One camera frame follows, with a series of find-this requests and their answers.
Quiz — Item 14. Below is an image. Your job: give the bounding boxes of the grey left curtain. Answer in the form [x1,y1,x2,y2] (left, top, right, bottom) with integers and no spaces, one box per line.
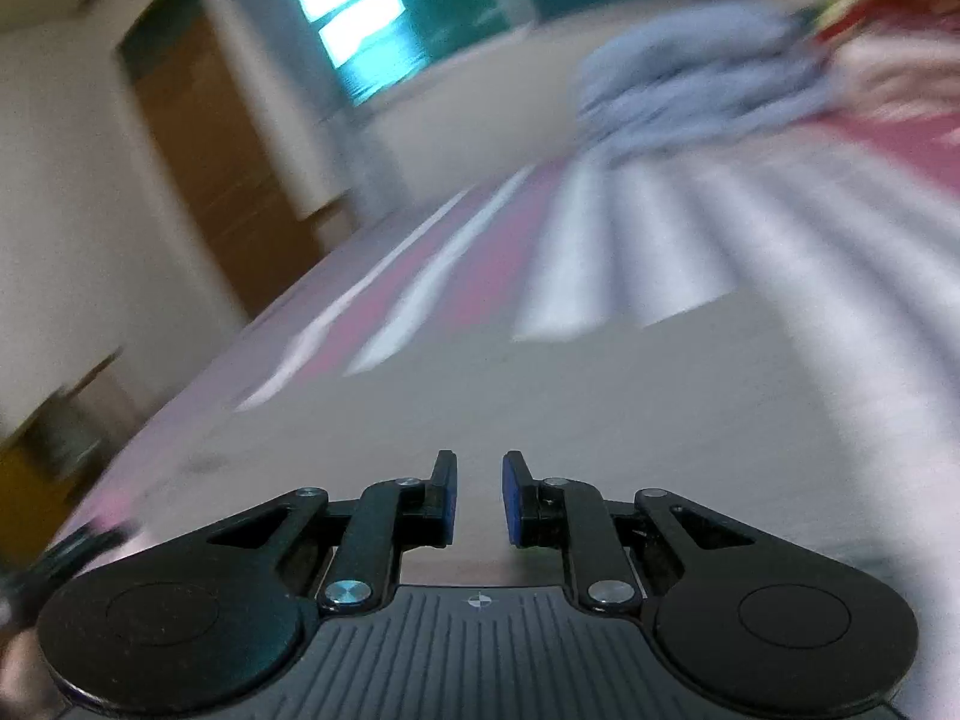
[233,0,412,224]

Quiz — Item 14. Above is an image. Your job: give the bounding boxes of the red patterned folded blanket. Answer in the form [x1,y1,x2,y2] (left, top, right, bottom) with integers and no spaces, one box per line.
[804,0,958,46]

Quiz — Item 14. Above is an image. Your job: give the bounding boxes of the grey sweat pants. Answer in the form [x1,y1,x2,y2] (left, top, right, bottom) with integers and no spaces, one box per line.
[135,289,900,585]

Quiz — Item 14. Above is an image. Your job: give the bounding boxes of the folded pink blanket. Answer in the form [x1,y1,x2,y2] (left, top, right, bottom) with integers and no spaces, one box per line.
[817,25,958,122]

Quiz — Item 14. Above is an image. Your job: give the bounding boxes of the folded light blue duvet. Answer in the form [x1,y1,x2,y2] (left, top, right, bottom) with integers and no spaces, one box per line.
[573,0,838,161]

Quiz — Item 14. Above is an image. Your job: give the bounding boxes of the brown wooden door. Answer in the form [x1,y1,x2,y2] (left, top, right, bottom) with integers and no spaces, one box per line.
[119,0,322,319]

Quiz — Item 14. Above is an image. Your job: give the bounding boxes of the striped pink grey bedsheet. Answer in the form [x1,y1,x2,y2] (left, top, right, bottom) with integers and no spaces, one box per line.
[44,99,960,720]

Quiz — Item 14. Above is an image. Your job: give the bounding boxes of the wooden chair near wall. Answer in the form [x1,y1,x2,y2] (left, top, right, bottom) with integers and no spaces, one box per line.
[2,349,146,574]

